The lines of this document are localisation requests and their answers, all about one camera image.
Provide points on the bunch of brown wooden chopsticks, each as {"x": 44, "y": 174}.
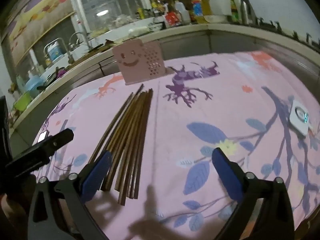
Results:
{"x": 132, "y": 135}

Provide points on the steel thermos jug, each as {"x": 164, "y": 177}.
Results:
{"x": 246, "y": 10}

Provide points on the fruit print window blind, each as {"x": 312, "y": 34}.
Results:
{"x": 42, "y": 12}

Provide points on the white blue-label detergent bottle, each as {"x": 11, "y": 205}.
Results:
{"x": 54, "y": 52}

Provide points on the curved steel faucet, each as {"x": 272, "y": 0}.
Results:
{"x": 80, "y": 34}

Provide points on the white square device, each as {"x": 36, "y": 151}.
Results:
{"x": 298, "y": 121}

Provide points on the red packet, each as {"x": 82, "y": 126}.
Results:
{"x": 172, "y": 18}

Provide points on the dark green bottle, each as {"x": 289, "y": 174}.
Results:
{"x": 234, "y": 10}

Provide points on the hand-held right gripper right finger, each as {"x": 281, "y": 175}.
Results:
{"x": 227, "y": 176}

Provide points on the green plastic bowl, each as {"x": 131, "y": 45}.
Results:
{"x": 22, "y": 102}

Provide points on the yellow cooking oil bottle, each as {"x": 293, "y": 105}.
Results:
{"x": 198, "y": 8}

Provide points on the barred window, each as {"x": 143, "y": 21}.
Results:
{"x": 110, "y": 2}

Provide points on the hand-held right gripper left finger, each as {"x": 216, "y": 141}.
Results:
{"x": 96, "y": 175}

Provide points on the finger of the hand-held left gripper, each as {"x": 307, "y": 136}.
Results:
{"x": 58, "y": 140}

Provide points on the smartphone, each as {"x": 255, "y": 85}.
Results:
{"x": 42, "y": 135}

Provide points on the tall steel faucet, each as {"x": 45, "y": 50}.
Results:
{"x": 63, "y": 43}

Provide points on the pink smiley chopstick holder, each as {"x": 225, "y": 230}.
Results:
{"x": 130, "y": 62}

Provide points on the white plastic jug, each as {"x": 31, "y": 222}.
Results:
{"x": 183, "y": 13}

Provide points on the wooden cutting board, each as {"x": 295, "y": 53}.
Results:
{"x": 100, "y": 48}

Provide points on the dark cooking pan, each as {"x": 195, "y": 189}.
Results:
{"x": 48, "y": 80}

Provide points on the blue plastic container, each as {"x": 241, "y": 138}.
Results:
{"x": 33, "y": 86}

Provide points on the pink deer print tablecloth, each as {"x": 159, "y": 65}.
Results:
{"x": 180, "y": 130}

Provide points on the white ceramic bowl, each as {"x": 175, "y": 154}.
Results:
{"x": 215, "y": 18}

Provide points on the black gas stove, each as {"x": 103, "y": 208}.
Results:
{"x": 287, "y": 28}

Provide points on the purple cloth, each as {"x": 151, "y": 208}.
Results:
{"x": 61, "y": 73}

